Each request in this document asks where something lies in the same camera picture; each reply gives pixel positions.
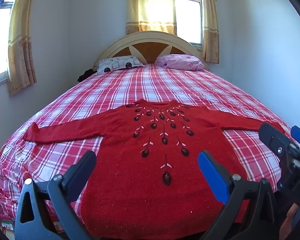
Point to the grey patterned pillow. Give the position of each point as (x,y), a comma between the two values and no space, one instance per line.
(117,63)

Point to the dark cloth beside bed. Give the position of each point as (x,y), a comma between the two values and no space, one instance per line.
(85,75)

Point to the yellow side window curtain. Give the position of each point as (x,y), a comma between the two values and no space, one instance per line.
(21,42)

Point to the window behind headboard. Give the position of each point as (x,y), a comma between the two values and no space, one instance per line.
(188,20)

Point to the yellow narrow curtain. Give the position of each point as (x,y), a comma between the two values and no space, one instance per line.
(211,22)

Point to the cream and wood headboard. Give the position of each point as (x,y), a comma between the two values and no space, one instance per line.
(150,47)

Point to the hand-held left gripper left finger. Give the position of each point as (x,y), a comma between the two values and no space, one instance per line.
(82,166)

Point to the bed with red plaid sheet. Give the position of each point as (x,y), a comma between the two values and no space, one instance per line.
(165,85)

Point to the pink pillow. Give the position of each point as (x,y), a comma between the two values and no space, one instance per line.
(181,62)

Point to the person's right hand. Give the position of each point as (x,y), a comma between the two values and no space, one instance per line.
(291,217)

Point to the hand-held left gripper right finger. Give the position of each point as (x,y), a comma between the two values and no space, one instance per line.
(212,177)

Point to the yellow sunlit curtain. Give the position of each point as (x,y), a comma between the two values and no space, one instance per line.
(150,7)

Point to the red embroidered sweater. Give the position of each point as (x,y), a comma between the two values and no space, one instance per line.
(140,180)

